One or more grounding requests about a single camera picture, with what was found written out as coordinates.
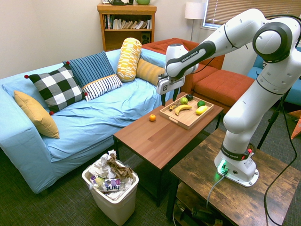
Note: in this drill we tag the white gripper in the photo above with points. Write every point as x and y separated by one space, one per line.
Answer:
169 84

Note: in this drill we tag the orange tangerine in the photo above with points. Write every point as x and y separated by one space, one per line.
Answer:
152 117

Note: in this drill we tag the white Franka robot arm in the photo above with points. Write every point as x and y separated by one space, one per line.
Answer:
242 113

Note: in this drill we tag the wooden tray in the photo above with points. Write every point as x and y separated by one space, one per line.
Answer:
188 120

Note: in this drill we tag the small brown spotted banana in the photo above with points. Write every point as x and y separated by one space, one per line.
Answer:
173 107

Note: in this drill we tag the light green apple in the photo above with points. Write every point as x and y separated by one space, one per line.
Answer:
184 101

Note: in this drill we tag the yellow banana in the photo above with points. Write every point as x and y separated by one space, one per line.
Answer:
182 108

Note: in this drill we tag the black avocado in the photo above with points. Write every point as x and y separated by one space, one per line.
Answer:
189 97

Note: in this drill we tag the dark green lime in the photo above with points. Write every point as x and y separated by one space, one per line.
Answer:
201 103

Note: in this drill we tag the orange striped lumbar pillow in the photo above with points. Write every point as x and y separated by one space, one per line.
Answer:
149 71

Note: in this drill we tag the yellow lemon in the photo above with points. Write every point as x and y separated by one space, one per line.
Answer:
201 110

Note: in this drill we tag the brown wooden coffee table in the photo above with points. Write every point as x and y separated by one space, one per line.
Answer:
152 141

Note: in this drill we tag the orange sofa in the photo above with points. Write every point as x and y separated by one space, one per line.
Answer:
223 87

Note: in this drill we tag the yellow patterned bolster pillow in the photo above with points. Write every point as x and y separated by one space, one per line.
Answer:
129 58

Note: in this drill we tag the black speaker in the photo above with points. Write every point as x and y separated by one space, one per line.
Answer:
145 38

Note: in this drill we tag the white navy striped pillow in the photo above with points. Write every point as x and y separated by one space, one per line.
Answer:
102 87

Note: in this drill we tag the wooden bookshelf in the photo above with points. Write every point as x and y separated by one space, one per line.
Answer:
117 38

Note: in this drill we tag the light blue sofa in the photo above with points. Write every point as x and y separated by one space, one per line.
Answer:
94 122

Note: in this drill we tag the row of books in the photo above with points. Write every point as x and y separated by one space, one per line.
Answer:
128 24

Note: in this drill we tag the blue striped pillow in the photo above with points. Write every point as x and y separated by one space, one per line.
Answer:
90 67

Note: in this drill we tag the crumpled brown paper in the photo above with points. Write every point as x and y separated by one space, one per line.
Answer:
118 170

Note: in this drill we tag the white floor lamp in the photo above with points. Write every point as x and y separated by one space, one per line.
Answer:
194 10

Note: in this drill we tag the crumpled white paper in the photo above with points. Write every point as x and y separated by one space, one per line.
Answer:
101 166

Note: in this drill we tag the green bowl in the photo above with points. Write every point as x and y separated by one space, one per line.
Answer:
142 2

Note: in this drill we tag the black tripod stand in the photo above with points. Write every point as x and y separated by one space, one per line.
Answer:
270 122

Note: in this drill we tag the hint plastic bottle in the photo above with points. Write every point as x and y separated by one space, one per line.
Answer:
113 184

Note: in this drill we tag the black object on bookshelf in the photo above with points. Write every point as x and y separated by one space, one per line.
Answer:
120 2

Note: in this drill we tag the brown window blinds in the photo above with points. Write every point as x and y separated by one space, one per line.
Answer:
235 9

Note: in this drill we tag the black white checkered pillow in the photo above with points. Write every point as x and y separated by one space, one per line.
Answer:
57 88

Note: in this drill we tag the black tool under table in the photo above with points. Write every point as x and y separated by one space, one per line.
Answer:
200 213

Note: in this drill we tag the white trash bin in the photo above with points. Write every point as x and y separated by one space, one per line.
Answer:
117 207

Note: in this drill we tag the rustic dark wood side table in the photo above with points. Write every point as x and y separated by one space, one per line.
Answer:
235 202

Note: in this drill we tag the orange object on floor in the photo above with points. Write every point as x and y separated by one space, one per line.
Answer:
296 128

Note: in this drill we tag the mustard yellow pillow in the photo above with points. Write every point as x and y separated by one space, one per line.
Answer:
37 115

